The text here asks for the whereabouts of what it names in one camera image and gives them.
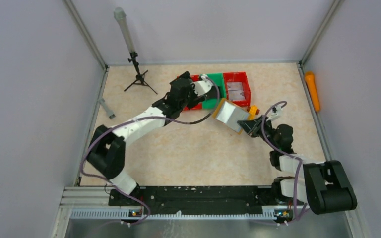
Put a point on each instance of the red bin with cards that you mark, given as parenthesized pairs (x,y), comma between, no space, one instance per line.
(239,77)

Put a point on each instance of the yellow toy brick car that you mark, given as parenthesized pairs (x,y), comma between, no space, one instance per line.
(253,111)

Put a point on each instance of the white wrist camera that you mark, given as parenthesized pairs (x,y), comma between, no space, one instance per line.
(202,87)
(275,113)

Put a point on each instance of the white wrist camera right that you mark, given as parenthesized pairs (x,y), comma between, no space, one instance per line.
(275,113)

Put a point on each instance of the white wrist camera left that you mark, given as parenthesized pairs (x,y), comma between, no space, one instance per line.
(202,87)

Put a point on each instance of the red bin left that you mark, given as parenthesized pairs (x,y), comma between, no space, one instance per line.
(187,96)

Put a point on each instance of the silver VIP cards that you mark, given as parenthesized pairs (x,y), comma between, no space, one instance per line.
(235,91)

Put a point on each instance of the orange flashlight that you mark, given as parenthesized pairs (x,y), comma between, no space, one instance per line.
(309,78)

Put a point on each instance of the green plastic bin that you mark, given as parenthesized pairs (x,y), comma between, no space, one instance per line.
(217,91)

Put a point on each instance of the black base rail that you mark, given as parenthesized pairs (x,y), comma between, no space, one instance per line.
(203,200)

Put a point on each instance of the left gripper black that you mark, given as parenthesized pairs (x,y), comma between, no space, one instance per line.
(194,102)

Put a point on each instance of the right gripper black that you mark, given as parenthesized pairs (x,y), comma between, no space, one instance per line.
(256,126)

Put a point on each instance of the black tripod with grey tube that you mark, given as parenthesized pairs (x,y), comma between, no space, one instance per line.
(121,18)

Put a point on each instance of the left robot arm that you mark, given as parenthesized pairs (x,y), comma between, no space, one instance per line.
(107,150)

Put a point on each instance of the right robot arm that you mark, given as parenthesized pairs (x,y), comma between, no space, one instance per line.
(324,186)

